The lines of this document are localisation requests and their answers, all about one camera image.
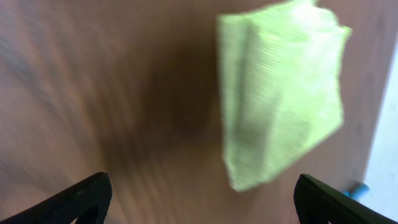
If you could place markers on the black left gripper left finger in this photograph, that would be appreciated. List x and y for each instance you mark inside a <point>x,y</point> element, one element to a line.
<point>86,202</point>

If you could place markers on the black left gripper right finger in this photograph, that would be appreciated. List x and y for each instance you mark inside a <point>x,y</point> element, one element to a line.
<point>318,203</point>

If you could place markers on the green microfiber cloth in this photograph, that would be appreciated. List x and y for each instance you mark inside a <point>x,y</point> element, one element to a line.
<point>279,71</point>

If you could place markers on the blue microfiber cloth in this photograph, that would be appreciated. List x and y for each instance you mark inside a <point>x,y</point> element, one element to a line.
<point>357,191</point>

